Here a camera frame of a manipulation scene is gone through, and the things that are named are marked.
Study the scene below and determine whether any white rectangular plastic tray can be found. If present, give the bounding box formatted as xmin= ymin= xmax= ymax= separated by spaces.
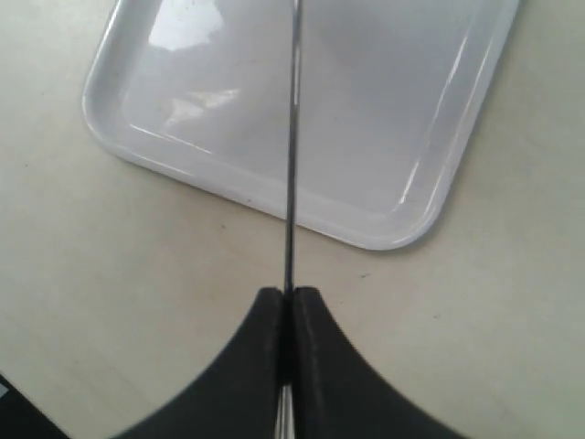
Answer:
xmin=82 ymin=1 xmax=518 ymax=251

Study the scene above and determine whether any thin metal skewer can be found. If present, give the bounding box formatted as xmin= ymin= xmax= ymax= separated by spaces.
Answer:
xmin=275 ymin=0 xmax=304 ymax=438

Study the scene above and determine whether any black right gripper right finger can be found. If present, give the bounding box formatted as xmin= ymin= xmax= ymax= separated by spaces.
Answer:
xmin=292 ymin=285 xmax=504 ymax=439

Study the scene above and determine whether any black table edge frame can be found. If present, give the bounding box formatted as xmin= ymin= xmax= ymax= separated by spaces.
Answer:
xmin=0 ymin=377 xmax=69 ymax=439

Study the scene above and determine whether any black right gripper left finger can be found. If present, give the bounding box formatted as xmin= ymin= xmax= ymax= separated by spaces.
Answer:
xmin=118 ymin=287 xmax=284 ymax=439

